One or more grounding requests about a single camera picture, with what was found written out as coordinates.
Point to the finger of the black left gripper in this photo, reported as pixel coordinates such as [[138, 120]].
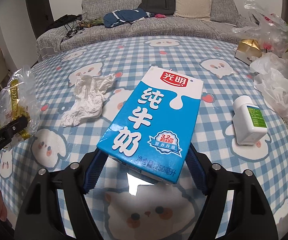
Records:
[[9, 131]]

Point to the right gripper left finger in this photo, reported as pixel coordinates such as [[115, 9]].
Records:
[[40, 215]]

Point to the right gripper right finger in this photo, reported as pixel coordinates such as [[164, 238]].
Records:
[[235, 206]]

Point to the gold foil snack bag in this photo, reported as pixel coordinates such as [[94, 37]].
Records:
[[17, 99]]

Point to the blue white milk carton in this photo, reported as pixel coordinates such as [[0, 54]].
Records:
[[152, 132]]

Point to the white pill bottle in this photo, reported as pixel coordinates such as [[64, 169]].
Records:
[[248, 121]]

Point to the blue checkered bear tablecloth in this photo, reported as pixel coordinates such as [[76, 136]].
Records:
[[125, 204]]

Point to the clear plastic bags pile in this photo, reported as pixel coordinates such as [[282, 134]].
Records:
[[271, 68]]

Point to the gold white small box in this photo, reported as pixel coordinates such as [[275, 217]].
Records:
[[248, 51]]

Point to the blue jacket on sofa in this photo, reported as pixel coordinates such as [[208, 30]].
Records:
[[120, 17]]

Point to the pink cloth on sofa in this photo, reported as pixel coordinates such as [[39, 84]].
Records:
[[160, 16]]

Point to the black backpack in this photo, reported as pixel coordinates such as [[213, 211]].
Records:
[[165, 7]]

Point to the beige cushion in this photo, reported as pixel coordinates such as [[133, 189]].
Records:
[[197, 9]]

